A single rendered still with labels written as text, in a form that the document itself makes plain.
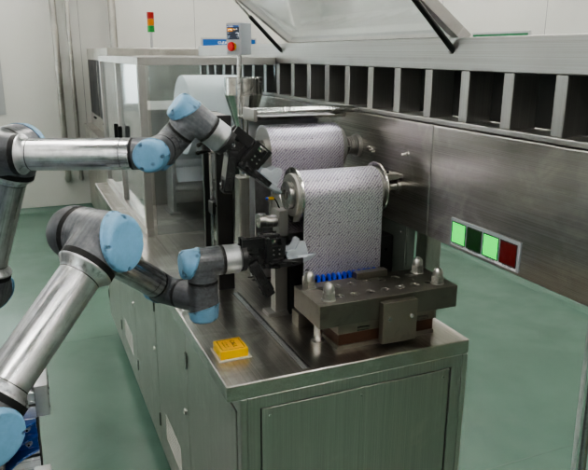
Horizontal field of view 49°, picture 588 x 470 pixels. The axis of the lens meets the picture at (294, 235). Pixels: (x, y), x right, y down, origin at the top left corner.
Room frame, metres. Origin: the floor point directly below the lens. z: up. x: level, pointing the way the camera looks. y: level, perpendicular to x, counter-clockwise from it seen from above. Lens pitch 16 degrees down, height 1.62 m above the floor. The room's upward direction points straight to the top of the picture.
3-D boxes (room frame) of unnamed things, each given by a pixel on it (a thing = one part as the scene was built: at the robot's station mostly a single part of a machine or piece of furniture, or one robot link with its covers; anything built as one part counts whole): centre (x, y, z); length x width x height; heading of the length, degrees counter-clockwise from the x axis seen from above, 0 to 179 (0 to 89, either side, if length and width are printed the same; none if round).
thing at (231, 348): (1.46, 0.16, 0.91); 0.07 x 0.07 x 0.02; 23
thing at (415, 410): (2.58, 0.32, 0.43); 2.52 x 0.64 x 0.86; 23
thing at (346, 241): (1.69, -0.13, 1.11); 0.23 x 0.01 x 0.18; 113
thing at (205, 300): (1.54, 0.24, 1.01); 0.11 x 0.08 x 0.11; 59
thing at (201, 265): (1.53, 0.23, 1.11); 0.11 x 0.08 x 0.09; 113
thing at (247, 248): (1.60, 0.08, 1.12); 0.12 x 0.08 x 0.09; 113
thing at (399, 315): (1.51, -0.27, 0.97); 0.10 x 0.03 x 0.11; 113
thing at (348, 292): (1.59, -0.22, 1.00); 0.40 x 0.16 x 0.06; 113
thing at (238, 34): (2.21, 0.19, 1.66); 0.07 x 0.07 x 0.10; 49
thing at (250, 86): (2.40, 0.19, 1.50); 0.14 x 0.14 x 0.06
